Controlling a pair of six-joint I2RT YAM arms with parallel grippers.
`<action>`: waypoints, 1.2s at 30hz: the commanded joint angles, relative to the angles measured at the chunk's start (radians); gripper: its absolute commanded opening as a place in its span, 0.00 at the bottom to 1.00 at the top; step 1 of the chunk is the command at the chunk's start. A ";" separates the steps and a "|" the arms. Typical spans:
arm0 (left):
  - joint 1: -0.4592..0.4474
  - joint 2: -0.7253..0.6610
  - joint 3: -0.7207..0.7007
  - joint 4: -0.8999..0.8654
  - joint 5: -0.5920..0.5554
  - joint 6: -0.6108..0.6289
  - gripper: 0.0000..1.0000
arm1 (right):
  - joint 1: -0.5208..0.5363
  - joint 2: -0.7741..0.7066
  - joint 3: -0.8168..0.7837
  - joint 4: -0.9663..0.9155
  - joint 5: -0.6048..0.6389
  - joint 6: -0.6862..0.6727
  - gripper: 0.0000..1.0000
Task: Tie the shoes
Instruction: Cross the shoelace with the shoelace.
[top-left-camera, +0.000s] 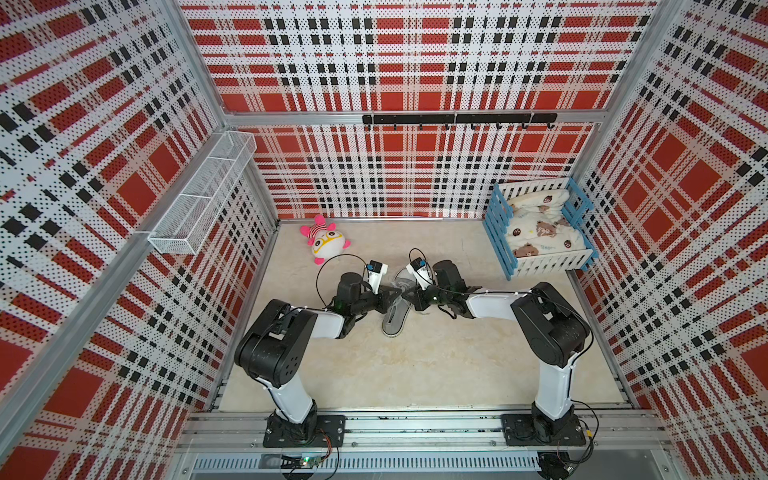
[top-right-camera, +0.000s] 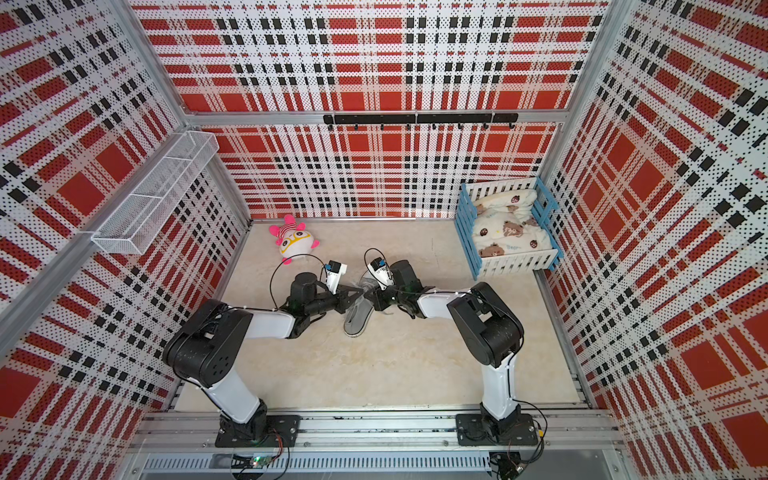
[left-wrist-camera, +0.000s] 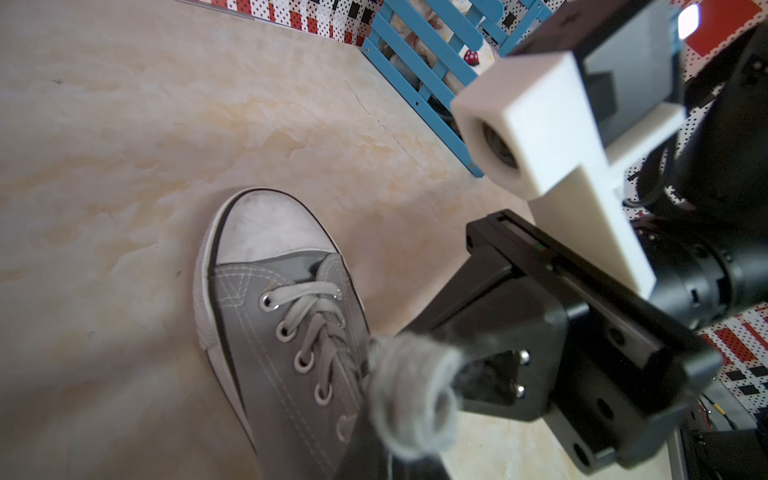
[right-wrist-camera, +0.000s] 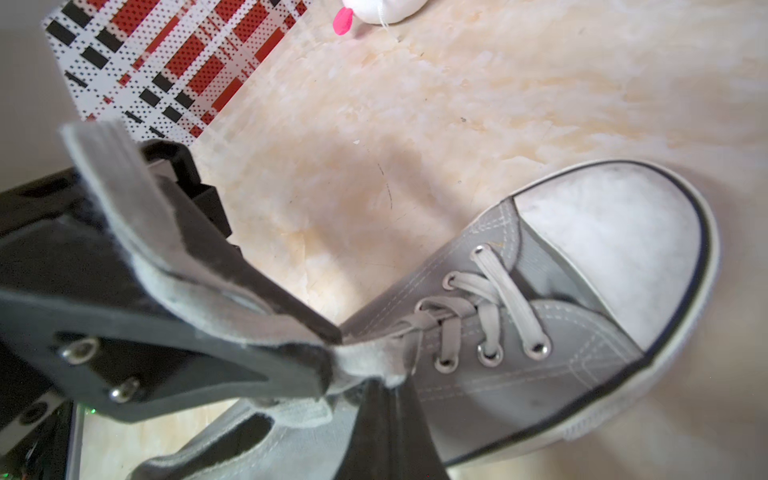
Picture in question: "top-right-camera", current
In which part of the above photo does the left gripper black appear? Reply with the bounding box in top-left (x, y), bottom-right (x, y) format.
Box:
top-left (306, 284), bottom-right (364, 316)

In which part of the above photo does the grey canvas sneaker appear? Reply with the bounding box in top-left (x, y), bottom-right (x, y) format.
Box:
top-left (343, 296), bottom-right (374, 338)

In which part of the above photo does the grey shoelace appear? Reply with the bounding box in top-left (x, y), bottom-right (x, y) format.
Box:
top-left (347, 272), bottom-right (389, 320)

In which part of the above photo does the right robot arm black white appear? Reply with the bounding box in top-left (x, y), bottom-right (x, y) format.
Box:
top-left (365, 257), bottom-right (528, 442)

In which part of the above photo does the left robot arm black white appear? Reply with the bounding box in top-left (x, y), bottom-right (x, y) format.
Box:
top-left (162, 272), bottom-right (364, 447)

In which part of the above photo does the white pink plush toy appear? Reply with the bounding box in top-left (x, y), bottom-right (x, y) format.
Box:
top-left (269, 214), bottom-right (320, 265)

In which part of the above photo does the white printed cloth bundle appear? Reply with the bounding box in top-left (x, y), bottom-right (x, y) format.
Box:
top-left (472, 189), bottom-right (553, 258)

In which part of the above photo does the blue white slatted crate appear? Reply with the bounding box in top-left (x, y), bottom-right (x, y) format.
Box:
top-left (454, 177), bottom-right (563, 279)

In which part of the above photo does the green circuit board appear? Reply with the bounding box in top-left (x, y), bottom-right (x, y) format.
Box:
top-left (231, 455), bottom-right (275, 470)

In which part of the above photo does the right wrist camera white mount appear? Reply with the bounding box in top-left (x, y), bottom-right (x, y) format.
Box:
top-left (367, 257), bottom-right (394, 290)

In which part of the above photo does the left camera black cable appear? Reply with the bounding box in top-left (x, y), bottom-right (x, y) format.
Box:
top-left (269, 253), bottom-right (328, 310)

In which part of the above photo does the black hook rail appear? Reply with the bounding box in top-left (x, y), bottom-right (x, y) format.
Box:
top-left (323, 112), bottom-right (520, 128)

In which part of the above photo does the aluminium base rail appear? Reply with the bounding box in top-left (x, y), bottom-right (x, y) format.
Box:
top-left (118, 404), bottom-right (635, 479)

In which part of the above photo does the white wire mesh basket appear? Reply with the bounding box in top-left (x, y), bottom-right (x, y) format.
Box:
top-left (91, 130), bottom-right (218, 255)

